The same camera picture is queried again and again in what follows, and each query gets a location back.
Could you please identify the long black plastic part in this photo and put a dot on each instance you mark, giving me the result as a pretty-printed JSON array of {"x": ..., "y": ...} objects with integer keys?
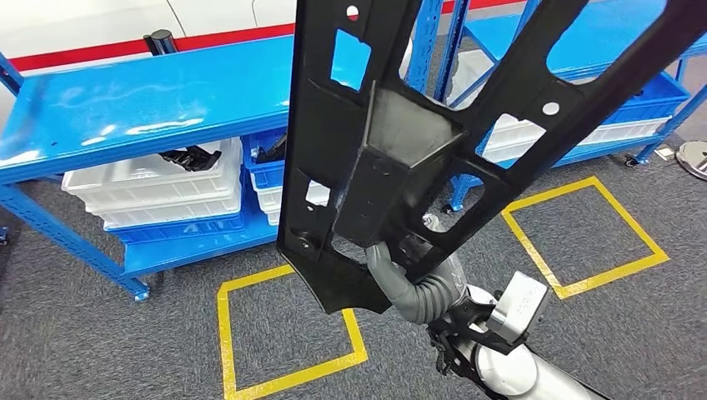
[{"x": 386, "y": 176}]

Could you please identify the small black plastic part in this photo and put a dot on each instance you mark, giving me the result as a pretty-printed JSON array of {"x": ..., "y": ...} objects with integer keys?
[
  {"x": 273, "y": 152},
  {"x": 193, "y": 159}
]

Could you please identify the blue metal shelf rack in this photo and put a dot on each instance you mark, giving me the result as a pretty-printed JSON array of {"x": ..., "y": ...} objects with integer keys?
[
  {"x": 138, "y": 105},
  {"x": 607, "y": 44}
]

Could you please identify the blue plastic crate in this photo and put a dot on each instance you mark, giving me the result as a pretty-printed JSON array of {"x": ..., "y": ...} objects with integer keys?
[
  {"x": 652, "y": 99},
  {"x": 177, "y": 234},
  {"x": 265, "y": 174}
]

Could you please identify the black cylinder sensor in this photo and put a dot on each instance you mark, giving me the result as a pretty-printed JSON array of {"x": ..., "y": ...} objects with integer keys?
[{"x": 163, "y": 43}]

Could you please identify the white car body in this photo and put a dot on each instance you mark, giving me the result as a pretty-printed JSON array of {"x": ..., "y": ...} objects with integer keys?
[{"x": 83, "y": 27}]

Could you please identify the round silver metal disc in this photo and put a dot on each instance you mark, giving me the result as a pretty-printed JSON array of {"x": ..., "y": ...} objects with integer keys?
[{"x": 693, "y": 160}]

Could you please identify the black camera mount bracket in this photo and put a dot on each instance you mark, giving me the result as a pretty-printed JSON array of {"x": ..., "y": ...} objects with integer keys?
[{"x": 469, "y": 326}]

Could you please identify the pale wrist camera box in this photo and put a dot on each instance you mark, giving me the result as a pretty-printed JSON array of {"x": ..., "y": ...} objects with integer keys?
[{"x": 519, "y": 303}]

